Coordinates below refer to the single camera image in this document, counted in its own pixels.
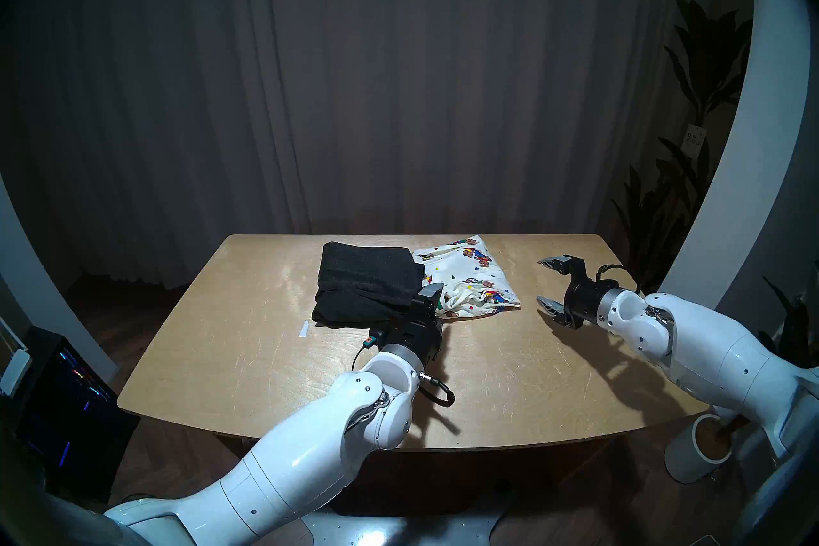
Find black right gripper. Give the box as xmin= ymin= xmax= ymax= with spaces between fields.
xmin=534 ymin=254 xmax=620 ymax=332

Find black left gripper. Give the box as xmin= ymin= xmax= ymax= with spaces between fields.
xmin=378 ymin=282 xmax=447 ymax=365

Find white bear print shorts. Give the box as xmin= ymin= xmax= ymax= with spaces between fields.
xmin=413 ymin=234 xmax=521 ymax=320

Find black drawstring shorts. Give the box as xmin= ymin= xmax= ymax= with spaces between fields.
xmin=312 ymin=241 xmax=427 ymax=328

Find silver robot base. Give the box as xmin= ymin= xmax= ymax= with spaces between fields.
xmin=301 ymin=487 xmax=513 ymax=546

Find light wooden table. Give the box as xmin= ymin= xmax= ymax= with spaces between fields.
xmin=117 ymin=233 xmax=711 ymax=517

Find grey pleated curtain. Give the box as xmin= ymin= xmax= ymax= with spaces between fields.
xmin=13 ymin=0 xmax=756 ymax=291

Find small dark leafy plant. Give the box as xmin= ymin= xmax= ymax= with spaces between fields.
xmin=758 ymin=260 xmax=819 ymax=369

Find tall dark leafy plant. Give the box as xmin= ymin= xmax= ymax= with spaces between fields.
xmin=611 ymin=0 xmax=754 ymax=296

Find white box device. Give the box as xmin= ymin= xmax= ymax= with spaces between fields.
xmin=0 ymin=348 xmax=33 ymax=397

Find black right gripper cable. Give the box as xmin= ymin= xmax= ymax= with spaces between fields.
xmin=595 ymin=263 xmax=642 ymax=296

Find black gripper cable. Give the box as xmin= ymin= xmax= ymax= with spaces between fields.
xmin=595 ymin=263 xmax=642 ymax=296
xmin=419 ymin=375 xmax=457 ymax=408

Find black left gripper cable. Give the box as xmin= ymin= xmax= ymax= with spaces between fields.
xmin=419 ymin=375 xmax=457 ymax=408

